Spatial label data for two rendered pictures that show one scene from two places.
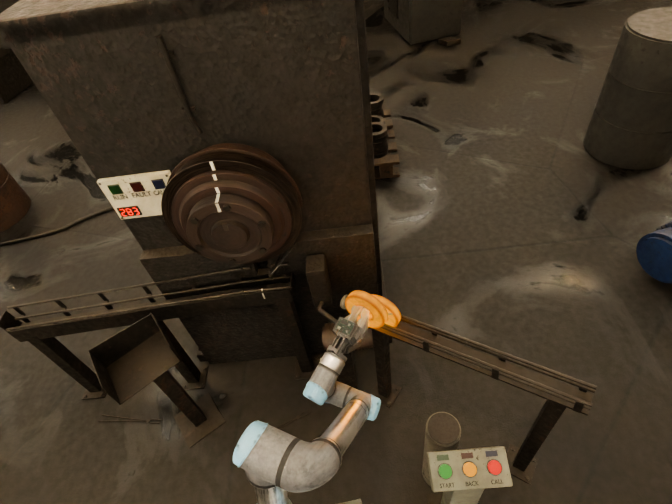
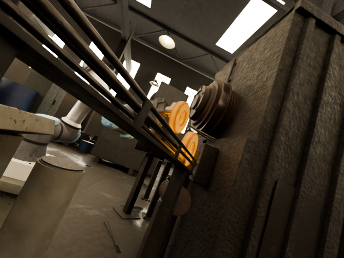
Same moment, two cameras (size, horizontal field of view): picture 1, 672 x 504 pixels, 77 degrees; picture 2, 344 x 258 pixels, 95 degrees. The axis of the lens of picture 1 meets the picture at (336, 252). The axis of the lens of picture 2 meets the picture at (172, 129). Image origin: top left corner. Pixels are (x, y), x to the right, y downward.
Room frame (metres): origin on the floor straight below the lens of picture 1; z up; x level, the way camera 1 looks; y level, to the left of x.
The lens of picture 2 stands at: (0.66, -0.78, 0.64)
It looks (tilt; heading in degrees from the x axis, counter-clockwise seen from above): 10 degrees up; 75
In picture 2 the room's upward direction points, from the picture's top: 22 degrees clockwise
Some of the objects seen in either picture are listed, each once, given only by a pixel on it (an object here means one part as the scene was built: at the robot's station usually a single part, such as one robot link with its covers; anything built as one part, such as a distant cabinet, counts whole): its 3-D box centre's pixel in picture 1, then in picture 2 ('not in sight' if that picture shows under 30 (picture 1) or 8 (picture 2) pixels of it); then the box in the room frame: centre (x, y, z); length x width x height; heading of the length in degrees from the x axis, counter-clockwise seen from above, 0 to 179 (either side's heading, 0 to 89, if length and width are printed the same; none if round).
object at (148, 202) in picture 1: (144, 196); not in sight; (1.30, 0.65, 1.15); 0.26 x 0.02 x 0.18; 85
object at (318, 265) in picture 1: (319, 280); (204, 164); (1.16, 0.09, 0.68); 0.11 x 0.08 x 0.24; 175
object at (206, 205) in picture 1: (230, 231); (197, 103); (1.07, 0.33, 1.11); 0.28 x 0.06 x 0.28; 85
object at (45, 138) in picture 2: not in sight; (43, 127); (0.26, 0.22, 0.54); 0.13 x 0.12 x 0.14; 58
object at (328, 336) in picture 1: (352, 358); (158, 235); (1.00, 0.01, 0.27); 0.22 x 0.13 x 0.53; 85
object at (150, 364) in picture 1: (166, 390); (140, 175); (0.96, 0.84, 0.36); 0.26 x 0.20 x 0.72; 120
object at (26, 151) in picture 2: not in sight; (31, 147); (0.26, 0.22, 0.43); 0.15 x 0.15 x 0.10
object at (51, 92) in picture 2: not in sight; (41, 101); (-1.31, 3.45, 0.75); 0.70 x 0.48 x 1.50; 85
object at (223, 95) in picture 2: (234, 212); (208, 108); (1.17, 0.32, 1.11); 0.47 x 0.06 x 0.47; 85
